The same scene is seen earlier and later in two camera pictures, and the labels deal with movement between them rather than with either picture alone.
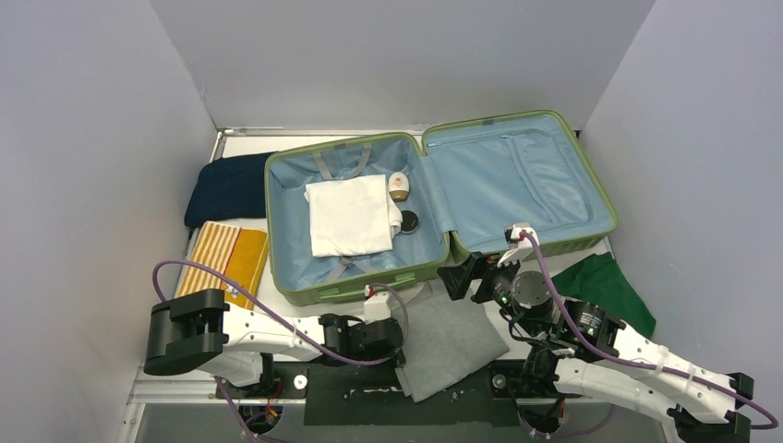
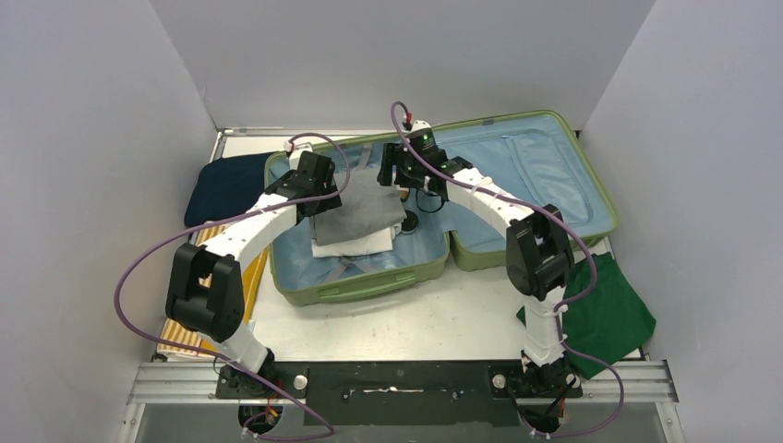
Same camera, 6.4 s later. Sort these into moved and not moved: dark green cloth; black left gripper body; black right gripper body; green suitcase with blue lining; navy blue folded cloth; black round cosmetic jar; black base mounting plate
Moved: black left gripper body; black right gripper body
Not moved: navy blue folded cloth; black base mounting plate; green suitcase with blue lining; black round cosmetic jar; dark green cloth
